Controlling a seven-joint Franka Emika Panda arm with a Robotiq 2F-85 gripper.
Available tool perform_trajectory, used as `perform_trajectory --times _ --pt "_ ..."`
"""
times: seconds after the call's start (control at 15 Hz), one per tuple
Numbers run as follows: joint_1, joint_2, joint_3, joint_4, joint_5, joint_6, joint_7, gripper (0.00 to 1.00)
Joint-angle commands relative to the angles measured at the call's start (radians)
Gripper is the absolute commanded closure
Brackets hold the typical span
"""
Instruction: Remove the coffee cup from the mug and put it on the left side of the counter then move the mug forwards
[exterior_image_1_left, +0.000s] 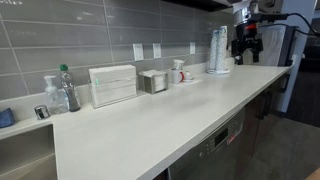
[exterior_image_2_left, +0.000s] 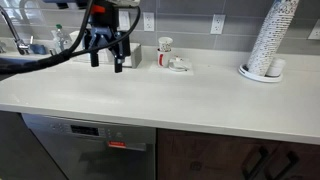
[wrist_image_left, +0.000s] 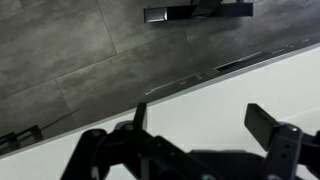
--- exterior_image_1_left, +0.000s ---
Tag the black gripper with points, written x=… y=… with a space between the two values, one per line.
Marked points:
x=246 y=38

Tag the tall patterned paper cup stack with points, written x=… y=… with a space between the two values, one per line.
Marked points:
x=222 y=50
x=213 y=50

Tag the white round cup tray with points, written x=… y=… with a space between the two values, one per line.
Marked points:
x=218 y=71

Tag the small white espresso cup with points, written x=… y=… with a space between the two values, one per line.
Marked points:
x=188 y=75

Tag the white paper mat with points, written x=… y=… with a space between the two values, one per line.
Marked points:
x=193 y=82

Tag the dark wood cabinet front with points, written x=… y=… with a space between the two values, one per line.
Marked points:
x=253 y=140

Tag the white napkin stack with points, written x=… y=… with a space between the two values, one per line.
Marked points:
x=160 y=81

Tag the stainless steel dishwasher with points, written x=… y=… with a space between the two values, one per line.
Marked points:
x=206 y=150

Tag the metal napkin holder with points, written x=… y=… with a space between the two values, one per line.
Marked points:
x=145 y=85

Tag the clear acrylic towel holder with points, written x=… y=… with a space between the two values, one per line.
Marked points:
x=113 y=96

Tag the green capped dish soap bottle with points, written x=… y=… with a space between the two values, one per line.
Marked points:
x=71 y=93

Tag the clear pump soap dispenser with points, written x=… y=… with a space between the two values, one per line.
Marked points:
x=55 y=100

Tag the grey sink basin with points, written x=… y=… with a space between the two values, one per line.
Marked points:
x=26 y=153

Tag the blue sponge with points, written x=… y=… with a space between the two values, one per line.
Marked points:
x=5 y=118

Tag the shiny panel black frame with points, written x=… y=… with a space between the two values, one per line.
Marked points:
x=271 y=46

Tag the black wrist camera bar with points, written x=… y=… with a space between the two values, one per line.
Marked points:
x=270 y=16

